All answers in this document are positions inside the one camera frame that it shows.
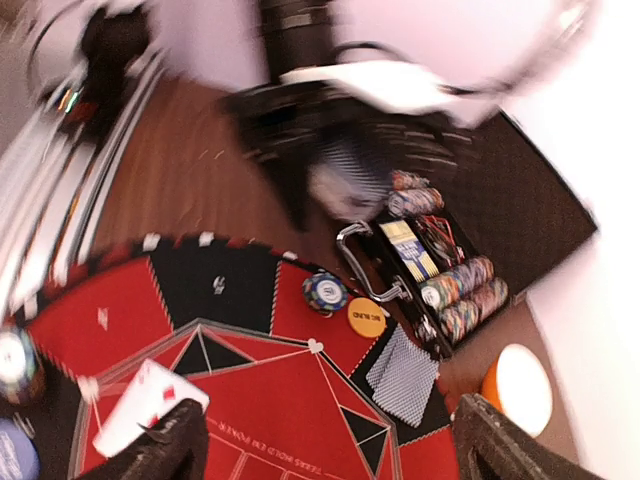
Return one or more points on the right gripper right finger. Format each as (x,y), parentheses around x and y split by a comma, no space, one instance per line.
(491,446)

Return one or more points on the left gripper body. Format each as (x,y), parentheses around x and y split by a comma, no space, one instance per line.
(325,135)

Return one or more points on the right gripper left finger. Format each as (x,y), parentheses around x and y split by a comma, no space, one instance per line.
(176,447)

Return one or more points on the face-up diamonds card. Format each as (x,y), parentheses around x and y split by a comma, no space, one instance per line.
(152,393)

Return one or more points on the dealt face-down card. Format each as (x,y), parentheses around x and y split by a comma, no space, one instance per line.
(399,340)
(406,384)

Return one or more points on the blue small blind button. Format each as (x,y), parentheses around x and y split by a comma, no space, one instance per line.
(19,459)

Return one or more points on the stack of poker chips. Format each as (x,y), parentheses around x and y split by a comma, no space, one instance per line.
(22,373)

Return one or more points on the blue backed card deck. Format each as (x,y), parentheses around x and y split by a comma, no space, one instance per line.
(350,180)

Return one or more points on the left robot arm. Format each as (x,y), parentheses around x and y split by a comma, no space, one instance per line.
(277,118)

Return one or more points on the white bowl orange outside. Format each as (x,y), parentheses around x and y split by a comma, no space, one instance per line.
(517,385)

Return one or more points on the chip row in case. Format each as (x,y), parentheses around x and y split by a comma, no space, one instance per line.
(414,202)
(404,180)
(449,287)
(463,317)

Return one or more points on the round red black poker mat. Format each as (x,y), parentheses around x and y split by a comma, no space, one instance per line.
(289,397)

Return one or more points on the dice and buttons pile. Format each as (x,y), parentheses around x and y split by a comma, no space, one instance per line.
(440,239)

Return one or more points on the boxed blue card deck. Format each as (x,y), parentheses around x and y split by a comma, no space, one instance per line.
(410,250)

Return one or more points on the black poker chip case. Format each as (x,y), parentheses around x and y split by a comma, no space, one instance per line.
(502,196)

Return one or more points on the orange big blind button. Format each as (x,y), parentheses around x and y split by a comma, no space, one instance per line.
(366,318)

